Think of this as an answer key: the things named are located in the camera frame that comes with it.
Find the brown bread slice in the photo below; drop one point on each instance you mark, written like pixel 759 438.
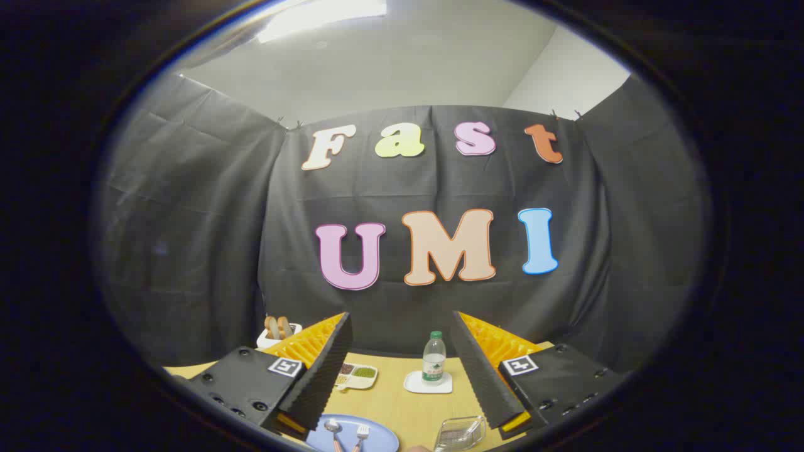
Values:
pixel 285 326
pixel 271 328

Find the cream white toaster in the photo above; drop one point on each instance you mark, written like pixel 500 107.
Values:
pixel 269 343

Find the clear water bottle green cap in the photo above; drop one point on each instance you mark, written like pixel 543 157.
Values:
pixel 434 361

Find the white divided dish with beans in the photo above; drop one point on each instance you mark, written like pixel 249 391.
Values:
pixel 361 375

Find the black backdrop cloth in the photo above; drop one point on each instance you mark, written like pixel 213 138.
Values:
pixel 207 251

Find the blue round plate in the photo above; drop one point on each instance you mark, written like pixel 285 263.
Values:
pixel 380 438

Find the white square coaster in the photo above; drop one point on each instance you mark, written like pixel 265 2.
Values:
pixel 414 384

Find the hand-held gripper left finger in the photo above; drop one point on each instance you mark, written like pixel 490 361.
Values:
pixel 326 370

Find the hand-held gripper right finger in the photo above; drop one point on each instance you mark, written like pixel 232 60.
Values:
pixel 480 376

